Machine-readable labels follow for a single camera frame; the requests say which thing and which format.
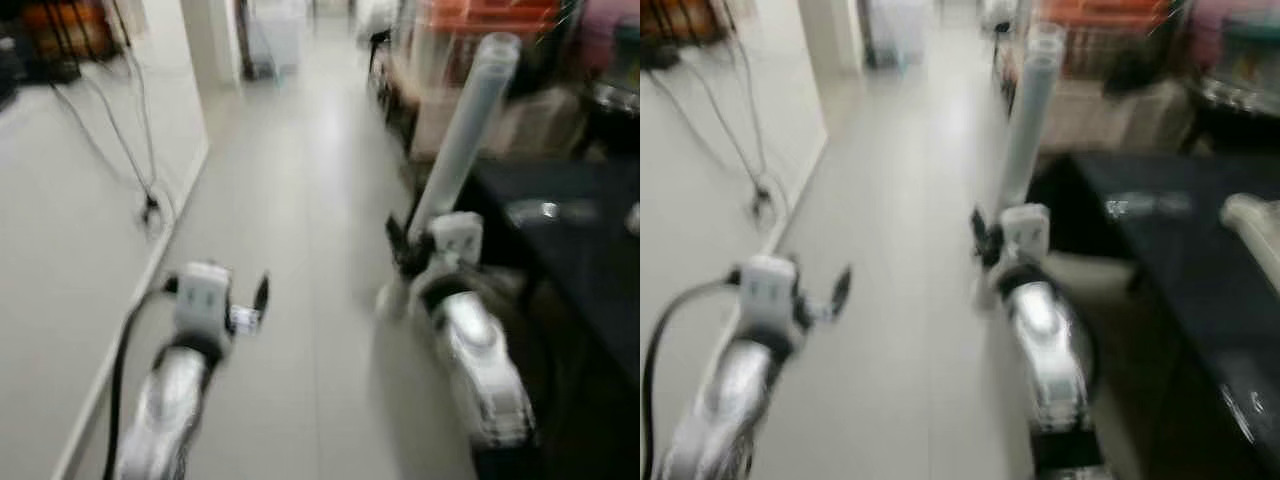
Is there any patterned cloth covered table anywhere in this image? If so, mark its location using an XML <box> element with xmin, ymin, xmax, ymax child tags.
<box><xmin>410</xmin><ymin>85</ymin><xmax>591</xmax><ymax>161</ymax></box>
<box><xmin>1040</xmin><ymin>80</ymin><xmax>1201</xmax><ymax>151</ymax></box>

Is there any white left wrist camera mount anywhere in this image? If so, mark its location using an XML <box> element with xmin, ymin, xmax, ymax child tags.
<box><xmin>740</xmin><ymin>255</ymin><xmax>806</xmax><ymax>336</ymax></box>
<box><xmin>172</xmin><ymin>262</ymin><xmax>233</xmax><ymax>346</ymax></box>

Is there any clear tape strip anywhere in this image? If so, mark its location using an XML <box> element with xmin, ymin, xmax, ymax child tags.
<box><xmin>505</xmin><ymin>198</ymin><xmax>591</xmax><ymax>226</ymax></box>
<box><xmin>1105</xmin><ymin>190</ymin><xmax>1196</xmax><ymax>221</ymax></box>

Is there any orange lid storage box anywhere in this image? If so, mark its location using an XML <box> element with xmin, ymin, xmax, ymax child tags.
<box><xmin>395</xmin><ymin>0</ymin><xmax>566</xmax><ymax>91</ymax></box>
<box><xmin>1010</xmin><ymin>0</ymin><xmax>1191</xmax><ymax>86</ymax></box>

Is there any black tablecloth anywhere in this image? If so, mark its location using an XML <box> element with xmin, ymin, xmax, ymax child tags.
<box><xmin>1030</xmin><ymin>150</ymin><xmax>1280</xmax><ymax>480</ymax></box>
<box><xmin>455</xmin><ymin>155</ymin><xmax>641</xmax><ymax>480</ymax></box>

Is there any white plastic table leg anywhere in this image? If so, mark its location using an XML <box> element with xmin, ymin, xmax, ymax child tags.
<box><xmin>376</xmin><ymin>32</ymin><xmax>523</xmax><ymax>323</ymax></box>
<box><xmin>975</xmin><ymin>22</ymin><xmax>1066</xmax><ymax>306</ymax></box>

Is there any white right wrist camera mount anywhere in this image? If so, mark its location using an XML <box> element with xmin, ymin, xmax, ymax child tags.
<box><xmin>425</xmin><ymin>212</ymin><xmax>484</xmax><ymax>286</ymax></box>
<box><xmin>1000</xmin><ymin>203</ymin><xmax>1051</xmax><ymax>276</ymax></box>

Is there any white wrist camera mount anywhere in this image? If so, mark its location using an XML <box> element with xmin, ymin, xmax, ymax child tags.
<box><xmin>172</xmin><ymin>262</ymin><xmax>233</xmax><ymax>346</ymax></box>
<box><xmin>425</xmin><ymin>212</ymin><xmax>484</xmax><ymax>286</ymax></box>
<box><xmin>1000</xmin><ymin>203</ymin><xmax>1051</xmax><ymax>276</ymax></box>
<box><xmin>740</xmin><ymin>255</ymin><xmax>806</xmax><ymax>336</ymax></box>

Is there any white chest freezer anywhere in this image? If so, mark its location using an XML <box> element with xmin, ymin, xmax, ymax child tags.
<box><xmin>865</xmin><ymin>0</ymin><xmax>931</xmax><ymax>66</ymax></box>
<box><xmin>240</xmin><ymin>0</ymin><xmax>306</xmax><ymax>76</ymax></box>

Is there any black wok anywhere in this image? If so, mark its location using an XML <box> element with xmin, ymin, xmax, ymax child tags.
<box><xmin>590</xmin><ymin>75</ymin><xmax>641</xmax><ymax>116</ymax></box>
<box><xmin>1200</xmin><ymin>75</ymin><xmax>1280</xmax><ymax>121</ymax></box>

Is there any pink plastic container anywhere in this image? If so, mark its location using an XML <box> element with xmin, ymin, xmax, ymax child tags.
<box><xmin>1190</xmin><ymin>0</ymin><xmax>1280</xmax><ymax>41</ymax></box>
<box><xmin>575</xmin><ymin>0</ymin><xmax>641</xmax><ymax>71</ymax></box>

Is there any black wall cable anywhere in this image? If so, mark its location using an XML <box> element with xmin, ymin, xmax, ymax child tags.
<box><xmin>650</xmin><ymin>65</ymin><xmax>776</xmax><ymax>201</ymax></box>
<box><xmin>50</xmin><ymin>70</ymin><xmax>161</xmax><ymax>216</ymax></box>

